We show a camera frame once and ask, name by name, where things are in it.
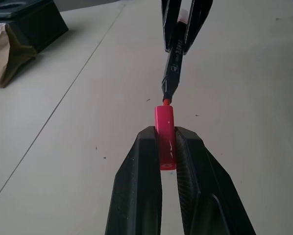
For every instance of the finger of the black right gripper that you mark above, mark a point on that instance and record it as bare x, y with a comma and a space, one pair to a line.
169, 22
196, 22

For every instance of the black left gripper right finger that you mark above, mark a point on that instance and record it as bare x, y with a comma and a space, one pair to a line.
205, 195

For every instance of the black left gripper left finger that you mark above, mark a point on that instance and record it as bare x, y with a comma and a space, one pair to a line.
136, 186

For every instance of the black marker with red tip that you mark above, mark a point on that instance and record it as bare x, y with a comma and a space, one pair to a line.
173, 66

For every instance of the red marker cap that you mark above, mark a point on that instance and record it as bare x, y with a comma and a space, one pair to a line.
164, 132

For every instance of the black box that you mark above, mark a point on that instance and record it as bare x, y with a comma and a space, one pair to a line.
42, 27

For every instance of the brown paper bag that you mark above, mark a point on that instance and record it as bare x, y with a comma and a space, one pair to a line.
7, 56

